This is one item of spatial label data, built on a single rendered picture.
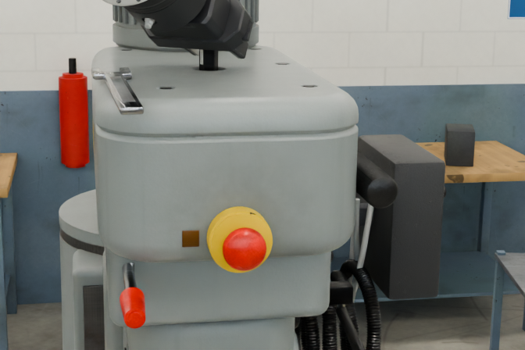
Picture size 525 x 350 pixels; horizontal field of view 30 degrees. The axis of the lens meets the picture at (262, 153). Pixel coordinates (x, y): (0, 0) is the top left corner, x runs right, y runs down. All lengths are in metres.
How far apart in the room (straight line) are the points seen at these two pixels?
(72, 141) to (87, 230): 3.64
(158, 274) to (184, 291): 0.03
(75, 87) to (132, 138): 4.31
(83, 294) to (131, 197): 0.66
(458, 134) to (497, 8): 0.99
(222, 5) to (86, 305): 0.68
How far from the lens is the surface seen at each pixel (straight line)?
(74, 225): 1.67
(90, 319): 1.58
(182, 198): 0.91
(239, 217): 0.91
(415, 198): 1.43
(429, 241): 1.45
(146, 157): 0.90
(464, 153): 5.12
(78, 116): 5.24
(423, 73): 5.68
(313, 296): 1.07
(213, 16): 1.02
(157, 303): 1.05
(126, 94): 0.89
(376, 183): 0.98
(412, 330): 5.32
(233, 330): 1.11
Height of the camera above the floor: 2.04
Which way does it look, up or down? 13 degrees down
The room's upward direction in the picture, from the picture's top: 1 degrees clockwise
